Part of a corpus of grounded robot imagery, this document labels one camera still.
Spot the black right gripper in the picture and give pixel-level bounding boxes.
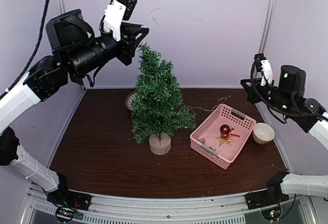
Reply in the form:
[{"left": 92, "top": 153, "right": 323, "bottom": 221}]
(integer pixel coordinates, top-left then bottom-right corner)
[{"left": 241, "top": 77, "right": 293, "bottom": 114}]

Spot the fairy light wire string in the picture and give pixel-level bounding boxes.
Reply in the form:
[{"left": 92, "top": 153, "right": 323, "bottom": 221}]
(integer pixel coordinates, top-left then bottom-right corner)
[{"left": 143, "top": 8, "right": 257, "bottom": 113}]

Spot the small green christmas tree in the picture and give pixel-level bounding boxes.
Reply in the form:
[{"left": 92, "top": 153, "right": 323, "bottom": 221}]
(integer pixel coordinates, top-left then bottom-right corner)
[{"left": 131, "top": 44, "right": 196, "bottom": 155}]

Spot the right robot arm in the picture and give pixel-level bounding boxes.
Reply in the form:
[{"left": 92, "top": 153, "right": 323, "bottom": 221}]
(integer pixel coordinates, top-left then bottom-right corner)
[{"left": 132, "top": 44, "right": 327, "bottom": 205}]

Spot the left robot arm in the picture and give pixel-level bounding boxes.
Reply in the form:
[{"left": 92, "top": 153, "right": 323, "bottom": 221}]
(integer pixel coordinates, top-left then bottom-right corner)
[{"left": 1, "top": 9, "right": 149, "bottom": 206}]

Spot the red christmas ball ornament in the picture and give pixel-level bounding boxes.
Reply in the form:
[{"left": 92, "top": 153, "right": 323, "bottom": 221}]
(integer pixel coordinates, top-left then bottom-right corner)
[{"left": 220, "top": 124, "right": 231, "bottom": 135}]

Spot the white ceramic bowl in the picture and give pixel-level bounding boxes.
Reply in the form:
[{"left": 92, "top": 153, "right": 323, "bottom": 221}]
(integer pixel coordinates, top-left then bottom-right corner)
[{"left": 252, "top": 123, "right": 275, "bottom": 145}]

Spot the red ribbon ornament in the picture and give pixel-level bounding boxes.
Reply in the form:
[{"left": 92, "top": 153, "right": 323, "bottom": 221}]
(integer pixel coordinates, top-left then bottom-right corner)
[{"left": 227, "top": 128, "right": 240, "bottom": 138}]

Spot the pink perforated plastic basket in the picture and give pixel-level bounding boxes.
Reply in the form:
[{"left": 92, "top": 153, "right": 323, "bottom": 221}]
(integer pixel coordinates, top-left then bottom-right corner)
[{"left": 190, "top": 104, "right": 257, "bottom": 170}]

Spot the gold star ornament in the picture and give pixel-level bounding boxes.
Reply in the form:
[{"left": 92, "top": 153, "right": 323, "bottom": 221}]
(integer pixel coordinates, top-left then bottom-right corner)
[{"left": 214, "top": 135, "right": 233, "bottom": 147}]

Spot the floral patterned ceramic plate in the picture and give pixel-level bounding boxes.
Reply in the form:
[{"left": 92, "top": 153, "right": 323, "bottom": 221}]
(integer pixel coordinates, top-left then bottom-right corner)
[{"left": 125, "top": 91, "right": 136, "bottom": 111}]

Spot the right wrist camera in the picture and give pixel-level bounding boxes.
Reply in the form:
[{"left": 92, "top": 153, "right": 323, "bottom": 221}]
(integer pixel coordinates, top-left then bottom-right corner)
[{"left": 254, "top": 53, "right": 274, "bottom": 86}]

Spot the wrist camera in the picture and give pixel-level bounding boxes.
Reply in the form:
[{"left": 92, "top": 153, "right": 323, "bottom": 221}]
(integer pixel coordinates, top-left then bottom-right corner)
[
  {"left": 100, "top": 0, "right": 137, "bottom": 42},
  {"left": 254, "top": 53, "right": 274, "bottom": 86}
]

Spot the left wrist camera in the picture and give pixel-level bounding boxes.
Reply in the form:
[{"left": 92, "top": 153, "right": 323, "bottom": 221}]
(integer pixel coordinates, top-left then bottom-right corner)
[{"left": 100, "top": 0, "right": 137, "bottom": 42}]

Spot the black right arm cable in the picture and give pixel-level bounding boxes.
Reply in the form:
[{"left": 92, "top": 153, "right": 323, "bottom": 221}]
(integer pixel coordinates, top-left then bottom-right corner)
[{"left": 250, "top": 59, "right": 325, "bottom": 125}]

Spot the black braided left cable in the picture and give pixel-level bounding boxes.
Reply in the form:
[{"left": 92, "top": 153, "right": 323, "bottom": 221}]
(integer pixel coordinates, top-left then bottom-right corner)
[{"left": 0, "top": 0, "right": 120, "bottom": 99}]

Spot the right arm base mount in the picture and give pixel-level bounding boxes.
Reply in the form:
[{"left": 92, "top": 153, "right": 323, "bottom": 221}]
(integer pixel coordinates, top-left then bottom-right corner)
[{"left": 244, "top": 172, "right": 290, "bottom": 222}]

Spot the aluminium front rail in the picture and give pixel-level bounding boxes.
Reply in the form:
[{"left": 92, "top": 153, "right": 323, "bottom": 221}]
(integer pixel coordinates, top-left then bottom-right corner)
[{"left": 20, "top": 180, "right": 317, "bottom": 224}]

